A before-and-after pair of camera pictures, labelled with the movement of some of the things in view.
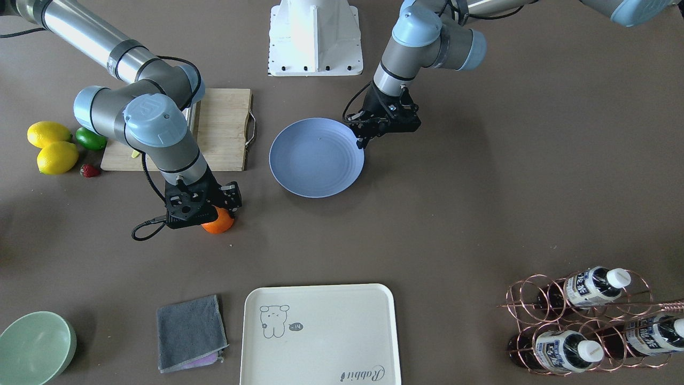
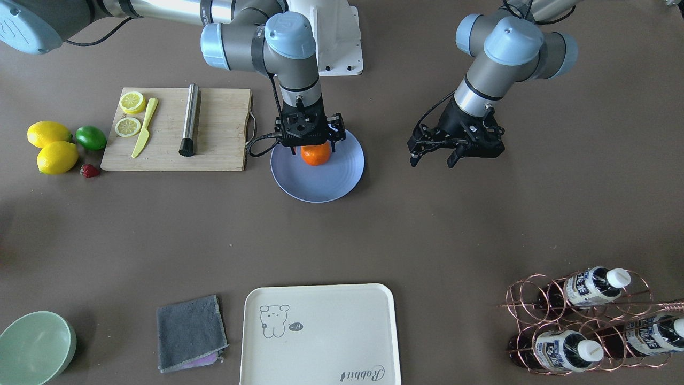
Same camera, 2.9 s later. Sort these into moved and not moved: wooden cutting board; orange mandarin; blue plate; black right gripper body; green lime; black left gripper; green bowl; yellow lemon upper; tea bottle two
Moved: black left gripper; black right gripper body; orange mandarin
Not moved: wooden cutting board; blue plate; green lime; green bowl; tea bottle two; yellow lemon upper
